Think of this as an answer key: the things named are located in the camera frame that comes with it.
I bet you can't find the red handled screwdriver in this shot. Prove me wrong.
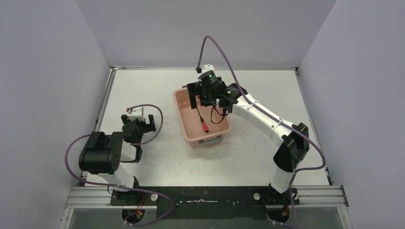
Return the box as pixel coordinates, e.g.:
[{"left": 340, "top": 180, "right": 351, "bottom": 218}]
[{"left": 196, "top": 108, "right": 209, "bottom": 133}]

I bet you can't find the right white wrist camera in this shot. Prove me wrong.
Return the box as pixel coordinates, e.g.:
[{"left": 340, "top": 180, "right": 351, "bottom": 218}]
[{"left": 201, "top": 64, "right": 215, "bottom": 73}]

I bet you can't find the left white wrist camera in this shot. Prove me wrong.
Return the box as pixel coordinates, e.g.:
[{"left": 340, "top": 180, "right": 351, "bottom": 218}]
[{"left": 127, "top": 106, "right": 145, "bottom": 122}]

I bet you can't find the pink plastic bin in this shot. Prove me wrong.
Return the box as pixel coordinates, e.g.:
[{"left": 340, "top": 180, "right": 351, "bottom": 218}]
[{"left": 173, "top": 88, "right": 232, "bottom": 149}]

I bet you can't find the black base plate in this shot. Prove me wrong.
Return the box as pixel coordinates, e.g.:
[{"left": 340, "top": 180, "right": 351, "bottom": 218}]
[{"left": 108, "top": 186, "right": 299, "bottom": 224}]

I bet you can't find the aluminium front rail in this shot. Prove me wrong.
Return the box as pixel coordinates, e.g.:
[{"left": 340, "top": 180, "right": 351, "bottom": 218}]
[{"left": 65, "top": 186, "right": 349, "bottom": 209}]

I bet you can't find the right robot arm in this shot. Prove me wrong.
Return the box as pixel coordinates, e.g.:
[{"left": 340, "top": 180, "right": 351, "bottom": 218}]
[{"left": 185, "top": 70, "right": 309, "bottom": 205}]

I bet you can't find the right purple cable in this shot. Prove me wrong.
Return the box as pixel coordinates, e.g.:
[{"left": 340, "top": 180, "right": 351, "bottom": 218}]
[{"left": 195, "top": 35, "right": 327, "bottom": 229}]

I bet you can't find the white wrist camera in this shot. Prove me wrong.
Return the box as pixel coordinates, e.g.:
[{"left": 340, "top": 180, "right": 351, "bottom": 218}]
[
  {"left": 201, "top": 64, "right": 215, "bottom": 73},
  {"left": 127, "top": 106, "right": 145, "bottom": 122}
]

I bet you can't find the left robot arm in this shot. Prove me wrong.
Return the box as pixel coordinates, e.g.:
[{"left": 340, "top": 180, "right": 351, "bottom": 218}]
[{"left": 78, "top": 114, "right": 156, "bottom": 206}]

